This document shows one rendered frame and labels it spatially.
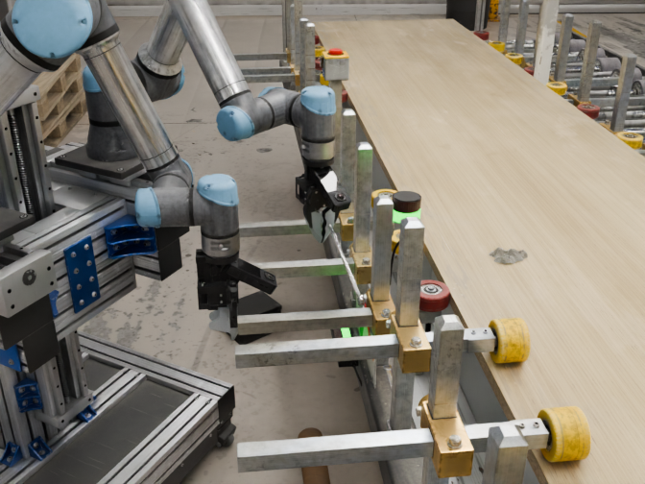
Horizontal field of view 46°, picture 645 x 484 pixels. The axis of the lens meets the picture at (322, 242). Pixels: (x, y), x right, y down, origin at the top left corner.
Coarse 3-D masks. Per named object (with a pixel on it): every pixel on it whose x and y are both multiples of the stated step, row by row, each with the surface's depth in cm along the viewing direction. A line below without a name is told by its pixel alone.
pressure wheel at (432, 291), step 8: (424, 280) 163; (432, 280) 163; (424, 288) 160; (432, 288) 159; (440, 288) 160; (448, 288) 160; (424, 296) 157; (432, 296) 157; (440, 296) 157; (448, 296) 158; (424, 304) 157; (432, 304) 157; (440, 304) 157
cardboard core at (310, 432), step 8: (304, 432) 242; (312, 432) 241; (320, 432) 243; (304, 472) 228; (312, 472) 226; (320, 472) 225; (304, 480) 226; (312, 480) 223; (320, 480) 223; (328, 480) 225
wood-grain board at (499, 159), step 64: (384, 64) 332; (448, 64) 332; (512, 64) 332; (384, 128) 255; (448, 128) 255; (512, 128) 255; (576, 128) 255; (448, 192) 207; (512, 192) 207; (576, 192) 207; (640, 192) 207; (448, 256) 174; (576, 256) 174; (640, 256) 174; (576, 320) 150; (640, 320) 150; (512, 384) 132; (576, 384) 132; (640, 384) 132; (640, 448) 118
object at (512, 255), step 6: (492, 252) 174; (498, 252) 173; (504, 252) 173; (510, 252) 172; (516, 252) 172; (522, 252) 173; (498, 258) 171; (504, 258) 170; (510, 258) 171; (516, 258) 172; (522, 258) 172
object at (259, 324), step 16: (240, 320) 157; (256, 320) 157; (272, 320) 157; (288, 320) 157; (304, 320) 158; (320, 320) 158; (336, 320) 159; (352, 320) 159; (368, 320) 160; (432, 320) 161
